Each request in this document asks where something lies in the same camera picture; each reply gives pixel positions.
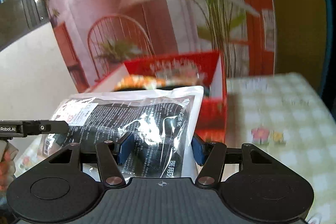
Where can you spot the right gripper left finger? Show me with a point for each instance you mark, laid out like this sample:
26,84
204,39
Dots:
123,147

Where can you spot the red strawberry cardboard box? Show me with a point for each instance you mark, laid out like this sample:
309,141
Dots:
209,66

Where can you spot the printed room scene backdrop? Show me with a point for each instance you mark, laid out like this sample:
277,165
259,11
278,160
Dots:
96,36

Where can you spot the teal curtain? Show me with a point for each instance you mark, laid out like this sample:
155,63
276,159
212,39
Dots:
327,86

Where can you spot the orange floral fabric bundle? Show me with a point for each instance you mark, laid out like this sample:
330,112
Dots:
139,82

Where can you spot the black mask plastic package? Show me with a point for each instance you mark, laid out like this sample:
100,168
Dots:
162,123

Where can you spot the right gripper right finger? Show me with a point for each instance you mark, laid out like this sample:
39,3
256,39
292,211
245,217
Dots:
201,150

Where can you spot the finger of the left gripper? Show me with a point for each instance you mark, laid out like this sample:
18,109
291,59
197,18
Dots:
38,127

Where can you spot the person's hand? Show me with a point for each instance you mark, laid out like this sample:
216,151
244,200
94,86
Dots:
8,154

